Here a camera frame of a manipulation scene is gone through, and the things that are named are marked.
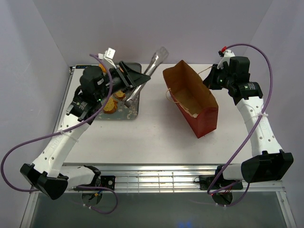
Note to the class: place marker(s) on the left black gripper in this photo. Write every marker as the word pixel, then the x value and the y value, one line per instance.
pixel 129 78

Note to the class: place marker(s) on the sliced bread piece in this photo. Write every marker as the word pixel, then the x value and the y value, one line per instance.
pixel 119 95
pixel 111 106

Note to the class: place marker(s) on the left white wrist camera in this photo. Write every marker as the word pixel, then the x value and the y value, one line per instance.
pixel 107 58

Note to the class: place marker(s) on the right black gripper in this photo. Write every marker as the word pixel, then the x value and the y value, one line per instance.
pixel 209 81

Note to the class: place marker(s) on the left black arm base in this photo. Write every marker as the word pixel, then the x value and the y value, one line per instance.
pixel 104 183

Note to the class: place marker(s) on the floral metal tray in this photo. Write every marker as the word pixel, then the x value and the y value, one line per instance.
pixel 123 113

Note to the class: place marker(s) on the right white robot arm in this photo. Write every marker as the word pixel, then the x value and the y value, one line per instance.
pixel 269 162

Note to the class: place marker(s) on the long orange baguette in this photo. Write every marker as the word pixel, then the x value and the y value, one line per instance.
pixel 102 68

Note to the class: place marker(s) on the red paper bag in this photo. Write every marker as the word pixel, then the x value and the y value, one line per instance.
pixel 195 101

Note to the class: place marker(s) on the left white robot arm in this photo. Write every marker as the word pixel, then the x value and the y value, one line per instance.
pixel 46 172

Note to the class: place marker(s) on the aluminium frame rail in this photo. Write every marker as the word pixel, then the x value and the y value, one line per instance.
pixel 149 178

